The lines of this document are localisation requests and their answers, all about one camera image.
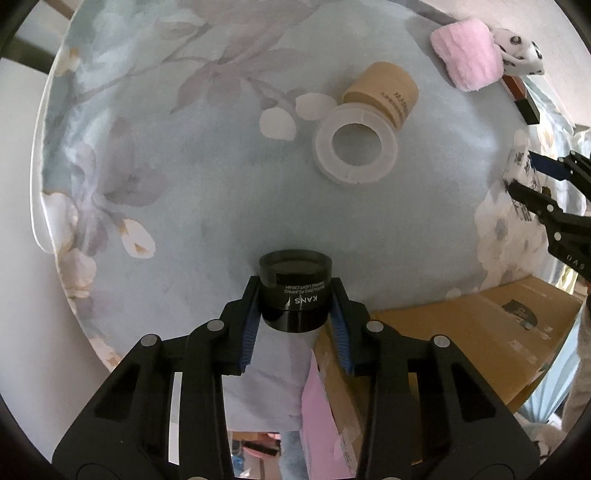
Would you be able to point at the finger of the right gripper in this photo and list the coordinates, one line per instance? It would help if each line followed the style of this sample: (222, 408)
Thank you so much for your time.
(557, 169)
(529, 202)

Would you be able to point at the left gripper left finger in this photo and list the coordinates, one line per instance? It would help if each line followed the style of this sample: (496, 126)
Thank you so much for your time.
(160, 412)

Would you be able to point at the white black spotted sock roll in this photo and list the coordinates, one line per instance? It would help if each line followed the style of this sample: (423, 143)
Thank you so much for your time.
(520, 55)

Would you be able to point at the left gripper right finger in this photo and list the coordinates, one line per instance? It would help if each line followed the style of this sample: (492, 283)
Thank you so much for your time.
(431, 414)

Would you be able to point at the pink packet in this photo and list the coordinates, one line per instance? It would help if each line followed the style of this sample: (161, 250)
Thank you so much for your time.
(327, 452)

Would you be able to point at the clear tape roll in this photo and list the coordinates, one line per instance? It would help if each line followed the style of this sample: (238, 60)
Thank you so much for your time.
(355, 145)

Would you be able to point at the red black lipstick tube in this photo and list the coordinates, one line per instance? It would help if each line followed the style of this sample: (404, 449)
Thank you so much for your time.
(522, 99)

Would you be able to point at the beige cream jar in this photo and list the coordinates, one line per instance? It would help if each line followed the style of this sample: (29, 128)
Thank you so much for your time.
(388, 88)

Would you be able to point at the floral light blue cloth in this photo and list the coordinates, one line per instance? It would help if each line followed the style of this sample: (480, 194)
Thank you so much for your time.
(177, 150)

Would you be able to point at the black cosmetic jar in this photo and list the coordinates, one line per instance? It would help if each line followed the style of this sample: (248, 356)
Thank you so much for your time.
(295, 293)

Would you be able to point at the white floral small box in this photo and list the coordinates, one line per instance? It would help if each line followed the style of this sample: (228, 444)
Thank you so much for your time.
(518, 168)

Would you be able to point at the pink fluffy sock roll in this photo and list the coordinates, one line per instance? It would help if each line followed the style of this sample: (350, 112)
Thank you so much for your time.
(472, 59)

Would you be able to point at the cardboard box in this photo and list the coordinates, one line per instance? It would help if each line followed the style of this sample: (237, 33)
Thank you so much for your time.
(511, 334)

